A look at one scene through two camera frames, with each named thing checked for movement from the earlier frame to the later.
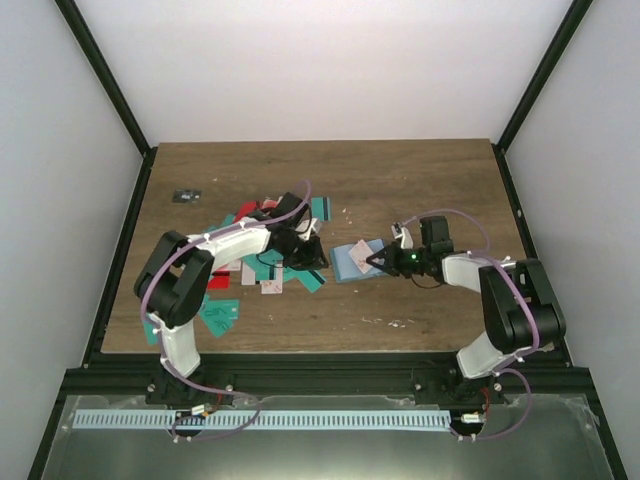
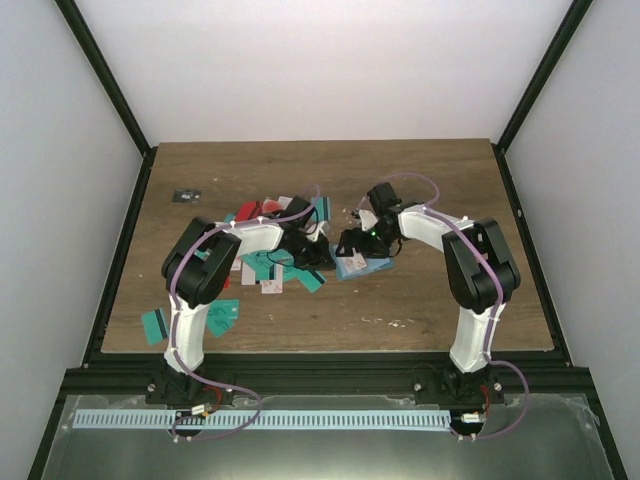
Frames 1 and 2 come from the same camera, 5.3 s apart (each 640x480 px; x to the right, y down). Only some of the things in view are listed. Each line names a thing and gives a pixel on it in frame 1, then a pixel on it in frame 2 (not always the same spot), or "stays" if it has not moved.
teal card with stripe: [322, 208] stays
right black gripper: [392, 264] to [347, 240]
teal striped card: [312, 279] stays
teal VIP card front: [220, 315] stays
